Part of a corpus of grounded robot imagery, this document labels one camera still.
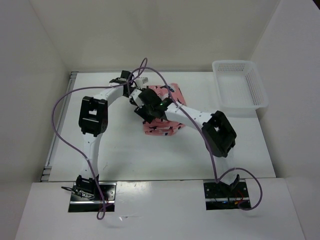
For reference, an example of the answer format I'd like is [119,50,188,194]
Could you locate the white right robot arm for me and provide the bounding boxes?
[129,88,240,197]

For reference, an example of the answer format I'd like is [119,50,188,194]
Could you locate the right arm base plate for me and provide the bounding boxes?
[203,181,252,211]

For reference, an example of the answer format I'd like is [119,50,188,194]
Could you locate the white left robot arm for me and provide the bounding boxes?
[74,70,134,200]

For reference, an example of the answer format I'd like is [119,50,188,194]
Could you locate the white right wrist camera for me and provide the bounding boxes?
[129,89,144,108]

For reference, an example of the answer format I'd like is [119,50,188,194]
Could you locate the white plastic basket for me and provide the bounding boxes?
[212,60,269,113]

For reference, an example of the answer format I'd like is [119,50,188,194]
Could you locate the pink shark print shorts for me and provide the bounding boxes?
[142,83,186,136]

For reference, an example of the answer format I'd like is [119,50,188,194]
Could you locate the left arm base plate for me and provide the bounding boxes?
[67,182,117,213]

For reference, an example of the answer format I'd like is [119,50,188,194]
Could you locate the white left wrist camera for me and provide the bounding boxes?
[134,77,149,88]

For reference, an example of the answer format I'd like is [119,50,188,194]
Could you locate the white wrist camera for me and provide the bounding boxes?
[134,77,149,88]
[129,89,144,108]

